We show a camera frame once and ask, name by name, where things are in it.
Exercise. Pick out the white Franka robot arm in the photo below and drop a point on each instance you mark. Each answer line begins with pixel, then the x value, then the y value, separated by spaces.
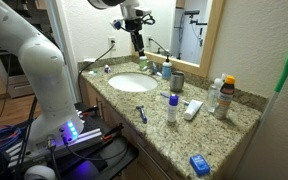
pixel 40 66

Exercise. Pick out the steel cup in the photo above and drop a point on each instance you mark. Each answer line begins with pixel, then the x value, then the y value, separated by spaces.
pixel 177 81

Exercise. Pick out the chrome faucet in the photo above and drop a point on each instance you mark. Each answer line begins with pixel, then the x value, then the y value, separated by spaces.
pixel 153 69

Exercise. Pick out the blue razor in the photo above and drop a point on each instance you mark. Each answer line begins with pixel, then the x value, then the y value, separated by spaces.
pixel 142 113

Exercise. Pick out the green and white lens case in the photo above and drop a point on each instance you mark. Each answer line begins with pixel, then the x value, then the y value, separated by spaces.
pixel 92 72

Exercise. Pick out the green soap pump bottle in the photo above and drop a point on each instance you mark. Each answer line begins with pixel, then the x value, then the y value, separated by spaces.
pixel 143 63

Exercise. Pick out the white door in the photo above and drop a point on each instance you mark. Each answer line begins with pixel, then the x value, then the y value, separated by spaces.
pixel 62 50

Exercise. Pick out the blue floss box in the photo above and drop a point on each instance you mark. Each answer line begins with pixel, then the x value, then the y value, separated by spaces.
pixel 199 164

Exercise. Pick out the white sink basin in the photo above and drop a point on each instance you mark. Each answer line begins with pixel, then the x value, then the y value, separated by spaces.
pixel 133 82

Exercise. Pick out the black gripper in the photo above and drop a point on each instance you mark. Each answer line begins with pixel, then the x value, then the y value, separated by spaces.
pixel 137 36

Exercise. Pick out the white wall outlet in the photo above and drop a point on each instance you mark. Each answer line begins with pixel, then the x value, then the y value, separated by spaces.
pixel 112 40

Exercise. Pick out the blue toothbrush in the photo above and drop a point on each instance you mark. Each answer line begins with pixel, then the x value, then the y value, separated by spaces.
pixel 165 95

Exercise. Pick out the mirror with wooden frame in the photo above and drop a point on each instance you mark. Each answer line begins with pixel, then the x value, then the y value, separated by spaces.
pixel 214 33

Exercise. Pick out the white roll-on bottle blue cap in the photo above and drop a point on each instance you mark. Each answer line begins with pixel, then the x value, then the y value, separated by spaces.
pixel 172 108

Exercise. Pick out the white tube with blue print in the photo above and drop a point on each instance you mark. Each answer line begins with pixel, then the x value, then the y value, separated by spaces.
pixel 193 109

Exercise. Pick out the steel kitchen oven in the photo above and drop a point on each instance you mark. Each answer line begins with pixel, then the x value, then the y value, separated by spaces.
pixel 19 83

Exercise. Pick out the spray can with orange cap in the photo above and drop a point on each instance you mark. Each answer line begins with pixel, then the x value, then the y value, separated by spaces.
pixel 224 98

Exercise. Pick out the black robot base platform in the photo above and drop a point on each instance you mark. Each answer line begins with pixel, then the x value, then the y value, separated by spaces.
pixel 87 136

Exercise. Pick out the clear bottle with white cap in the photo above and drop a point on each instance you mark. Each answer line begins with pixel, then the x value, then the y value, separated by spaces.
pixel 213 95

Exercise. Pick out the wooden vanity cabinet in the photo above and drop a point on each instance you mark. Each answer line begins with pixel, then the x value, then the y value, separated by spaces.
pixel 97 96

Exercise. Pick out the blue soap pump bottle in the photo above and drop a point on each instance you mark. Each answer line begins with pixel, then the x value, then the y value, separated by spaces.
pixel 166 69

